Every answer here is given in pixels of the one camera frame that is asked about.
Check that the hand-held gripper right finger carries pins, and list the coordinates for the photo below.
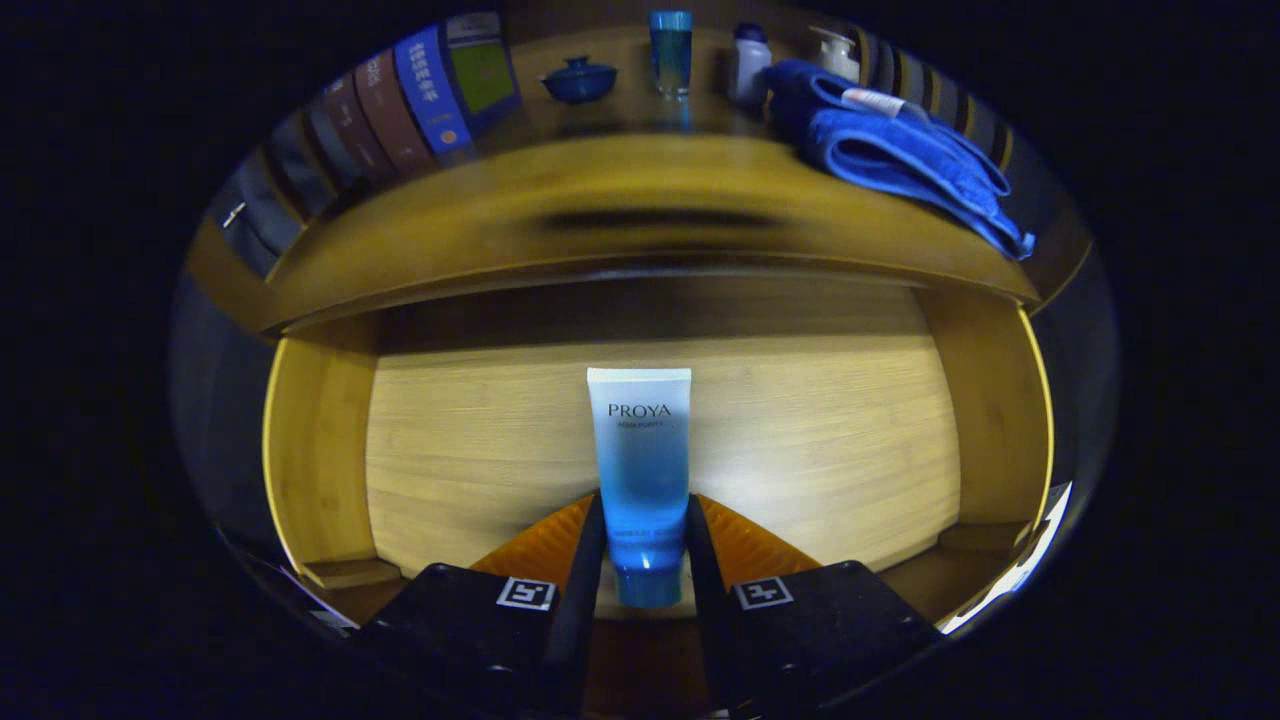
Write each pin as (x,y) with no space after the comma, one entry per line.
(710,620)

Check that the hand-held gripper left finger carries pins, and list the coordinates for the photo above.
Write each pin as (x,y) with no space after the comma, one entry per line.
(575,620)

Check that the blue and white cosmetic tube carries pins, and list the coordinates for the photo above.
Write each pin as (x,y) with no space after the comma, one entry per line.
(640,450)

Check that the wooden drawer with black knob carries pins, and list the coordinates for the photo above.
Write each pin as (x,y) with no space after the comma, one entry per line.
(480,450)

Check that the wooden cabinet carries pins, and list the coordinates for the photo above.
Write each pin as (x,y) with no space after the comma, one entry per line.
(225,285)

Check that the folded blue towel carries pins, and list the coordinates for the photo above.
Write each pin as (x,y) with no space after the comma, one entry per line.
(900,160)

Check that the blue lidded tea cup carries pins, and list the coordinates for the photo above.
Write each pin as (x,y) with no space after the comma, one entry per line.
(580,84)

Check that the dark brown book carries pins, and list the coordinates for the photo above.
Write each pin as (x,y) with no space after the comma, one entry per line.
(345,135)

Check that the reddish brown book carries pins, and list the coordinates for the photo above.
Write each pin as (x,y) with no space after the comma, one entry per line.
(392,110)

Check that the thick blue book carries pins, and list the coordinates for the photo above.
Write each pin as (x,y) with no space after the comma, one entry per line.
(430,90)

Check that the white bottle with blue cap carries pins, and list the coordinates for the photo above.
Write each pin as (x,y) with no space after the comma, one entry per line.
(750,70)

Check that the teal glass bottle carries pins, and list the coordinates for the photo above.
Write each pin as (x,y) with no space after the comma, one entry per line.
(670,55)

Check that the white pump bottle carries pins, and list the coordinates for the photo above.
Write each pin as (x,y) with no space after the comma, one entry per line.
(838,58)

